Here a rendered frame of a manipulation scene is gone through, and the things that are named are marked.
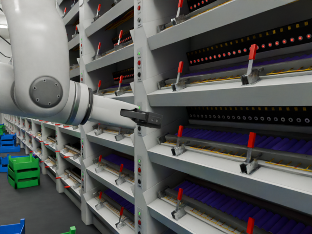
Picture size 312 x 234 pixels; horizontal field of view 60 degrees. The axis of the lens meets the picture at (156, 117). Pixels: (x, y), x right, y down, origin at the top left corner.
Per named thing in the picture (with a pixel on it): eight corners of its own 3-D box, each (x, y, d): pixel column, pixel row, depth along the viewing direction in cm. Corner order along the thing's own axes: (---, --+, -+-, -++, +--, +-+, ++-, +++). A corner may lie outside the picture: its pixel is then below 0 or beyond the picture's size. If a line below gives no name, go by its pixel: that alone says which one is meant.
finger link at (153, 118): (133, 123, 58) (159, 128, 61) (140, 124, 55) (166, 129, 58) (135, 108, 58) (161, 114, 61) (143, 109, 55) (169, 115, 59)
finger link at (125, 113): (104, 112, 54) (118, 116, 59) (138, 117, 51) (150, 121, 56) (105, 107, 54) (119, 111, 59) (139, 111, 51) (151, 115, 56)
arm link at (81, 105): (58, 122, 55) (73, 125, 57) (69, 125, 48) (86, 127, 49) (66, 82, 56) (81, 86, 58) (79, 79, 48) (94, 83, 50)
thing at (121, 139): (138, 157, 105) (126, 124, 102) (88, 140, 156) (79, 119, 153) (177, 135, 115) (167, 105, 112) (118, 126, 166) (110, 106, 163)
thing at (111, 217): (138, 256, 107) (126, 227, 104) (88, 208, 158) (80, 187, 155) (177, 227, 116) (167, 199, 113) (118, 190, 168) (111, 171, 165)
